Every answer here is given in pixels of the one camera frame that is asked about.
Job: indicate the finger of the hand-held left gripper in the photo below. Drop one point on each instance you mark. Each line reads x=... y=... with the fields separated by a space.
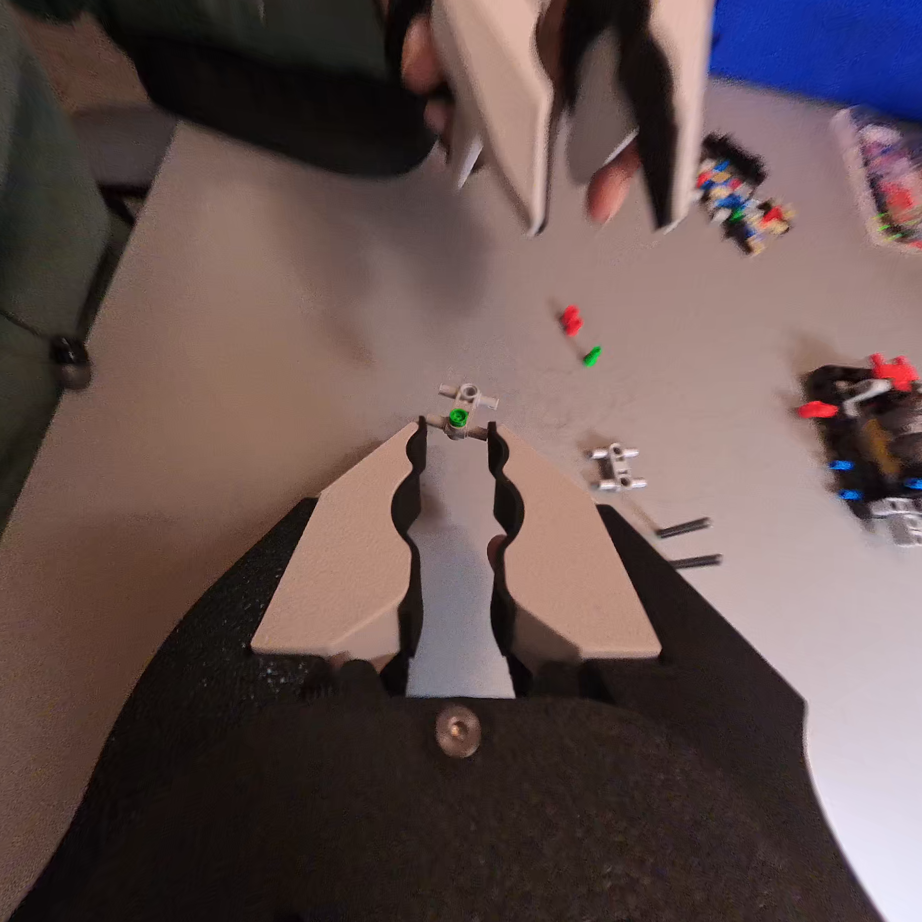
x=497 y=86
x=691 y=72

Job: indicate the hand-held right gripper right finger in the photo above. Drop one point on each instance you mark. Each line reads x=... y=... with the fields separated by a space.
x=576 y=576

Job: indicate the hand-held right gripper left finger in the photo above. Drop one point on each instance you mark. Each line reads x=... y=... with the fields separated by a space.
x=338 y=569

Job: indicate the grey connector with green pin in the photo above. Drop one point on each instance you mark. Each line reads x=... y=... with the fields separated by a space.
x=461 y=418

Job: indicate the person's left forearm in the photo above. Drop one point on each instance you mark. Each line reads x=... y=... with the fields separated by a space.
x=252 y=29

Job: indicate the plain grey lego connector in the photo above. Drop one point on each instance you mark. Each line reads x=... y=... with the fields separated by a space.
x=616 y=468

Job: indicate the pile of small lego pieces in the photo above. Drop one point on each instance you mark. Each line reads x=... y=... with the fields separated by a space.
x=742 y=194

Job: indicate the lego instruction booklet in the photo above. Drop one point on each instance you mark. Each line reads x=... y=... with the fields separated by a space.
x=886 y=180

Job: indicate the red lego pin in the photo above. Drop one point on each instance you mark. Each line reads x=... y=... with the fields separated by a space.
x=570 y=320

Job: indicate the partly built black lego model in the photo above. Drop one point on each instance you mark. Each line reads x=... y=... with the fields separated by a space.
x=864 y=439

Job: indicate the large blue plastic bin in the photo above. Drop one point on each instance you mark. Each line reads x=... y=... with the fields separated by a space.
x=814 y=43

